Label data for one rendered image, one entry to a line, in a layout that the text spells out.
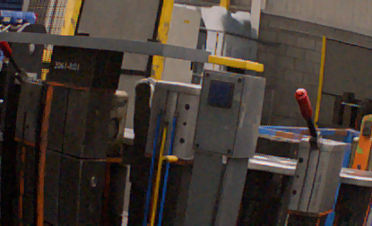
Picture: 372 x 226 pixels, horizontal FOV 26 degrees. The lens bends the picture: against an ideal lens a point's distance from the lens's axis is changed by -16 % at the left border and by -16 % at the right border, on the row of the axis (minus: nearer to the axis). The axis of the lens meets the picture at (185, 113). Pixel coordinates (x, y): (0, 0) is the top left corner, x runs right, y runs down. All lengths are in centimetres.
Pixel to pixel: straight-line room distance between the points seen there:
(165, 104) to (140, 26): 376
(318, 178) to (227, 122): 20
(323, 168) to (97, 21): 361
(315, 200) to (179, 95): 30
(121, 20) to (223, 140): 383
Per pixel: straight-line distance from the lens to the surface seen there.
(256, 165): 156
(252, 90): 129
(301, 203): 140
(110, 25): 501
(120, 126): 163
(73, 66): 141
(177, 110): 149
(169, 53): 130
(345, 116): 1119
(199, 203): 130
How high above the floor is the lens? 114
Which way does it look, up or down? 3 degrees down
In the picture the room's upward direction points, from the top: 9 degrees clockwise
